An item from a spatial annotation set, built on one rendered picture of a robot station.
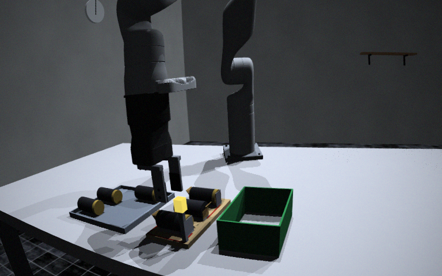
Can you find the black battery with gold end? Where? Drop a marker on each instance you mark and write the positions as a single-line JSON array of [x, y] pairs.
[[109, 195], [144, 193], [169, 220], [195, 207], [90, 205], [203, 194]]

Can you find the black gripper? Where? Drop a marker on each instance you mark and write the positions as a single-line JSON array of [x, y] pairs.
[[147, 114]]

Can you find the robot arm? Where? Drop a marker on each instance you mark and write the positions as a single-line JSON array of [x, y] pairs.
[[142, 44]]

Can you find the green open-top box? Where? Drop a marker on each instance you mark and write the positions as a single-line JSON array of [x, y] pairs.
[[258, 221]]

